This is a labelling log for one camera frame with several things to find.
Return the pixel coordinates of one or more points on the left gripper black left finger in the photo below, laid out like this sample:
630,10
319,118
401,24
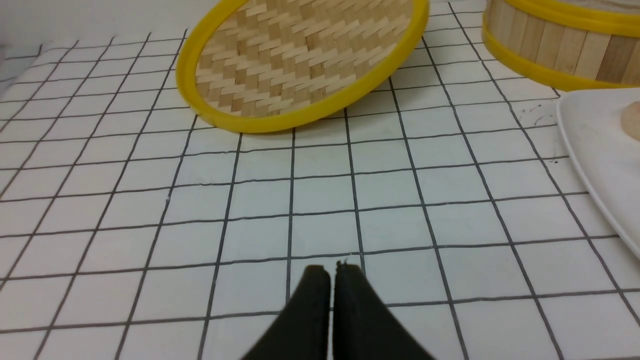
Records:
301,330

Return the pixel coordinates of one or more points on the white grid tablecloth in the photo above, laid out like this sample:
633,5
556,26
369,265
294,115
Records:
132,230

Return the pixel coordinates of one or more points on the pink dumpling on plate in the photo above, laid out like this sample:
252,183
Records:
630,120

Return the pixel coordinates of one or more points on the white plate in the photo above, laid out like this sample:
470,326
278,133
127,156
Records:
605,158

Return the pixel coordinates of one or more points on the woven bamboo steamer lid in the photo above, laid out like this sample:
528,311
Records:
263,66

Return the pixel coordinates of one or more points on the bamboo steamer basket yellow rim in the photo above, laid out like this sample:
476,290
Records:
569,45

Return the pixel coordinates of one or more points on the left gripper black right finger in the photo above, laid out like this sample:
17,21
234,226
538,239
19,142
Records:
363,327

